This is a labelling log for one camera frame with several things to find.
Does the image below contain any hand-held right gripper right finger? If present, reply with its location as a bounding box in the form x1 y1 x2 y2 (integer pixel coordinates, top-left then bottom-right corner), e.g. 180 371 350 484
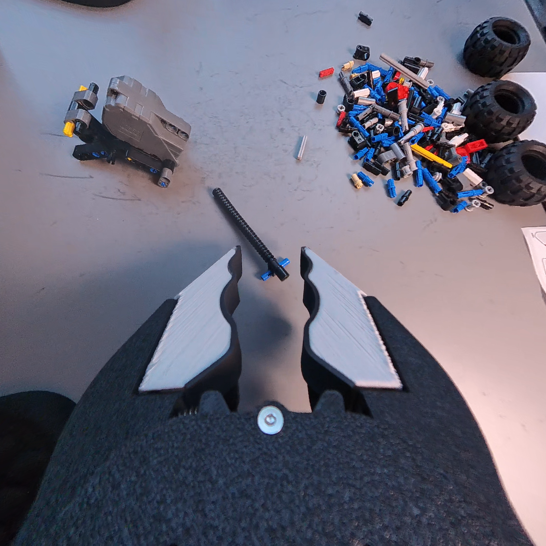
299 246 403 412

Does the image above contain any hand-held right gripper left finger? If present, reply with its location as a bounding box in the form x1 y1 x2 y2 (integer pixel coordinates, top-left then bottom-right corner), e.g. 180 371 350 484
139 246 244 410

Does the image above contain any black toothed rod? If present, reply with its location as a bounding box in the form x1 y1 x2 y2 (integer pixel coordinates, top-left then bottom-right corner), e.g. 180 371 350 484
212 187 291 282

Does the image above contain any grey motor block assembly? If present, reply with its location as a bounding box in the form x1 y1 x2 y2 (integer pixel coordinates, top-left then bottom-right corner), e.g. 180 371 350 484
63 75 193 188

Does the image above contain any pile of small building bricks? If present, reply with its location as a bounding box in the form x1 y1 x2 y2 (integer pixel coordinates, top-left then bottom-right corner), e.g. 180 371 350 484
316 11 497 214

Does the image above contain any grey desk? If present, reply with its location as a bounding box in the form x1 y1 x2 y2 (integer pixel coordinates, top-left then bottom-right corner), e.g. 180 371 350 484
0 0 546 546

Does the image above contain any clear sticker sheet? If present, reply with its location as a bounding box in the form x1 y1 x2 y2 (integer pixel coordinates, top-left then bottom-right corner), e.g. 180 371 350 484
522 226 546 301

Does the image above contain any black toy tyre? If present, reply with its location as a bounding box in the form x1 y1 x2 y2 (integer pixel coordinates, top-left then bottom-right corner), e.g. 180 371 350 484
464 17 532 79
465 80 538 143
487 141 546 207

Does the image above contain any white book stand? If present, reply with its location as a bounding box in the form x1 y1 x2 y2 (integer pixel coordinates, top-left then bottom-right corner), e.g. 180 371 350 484
510 72 546 144

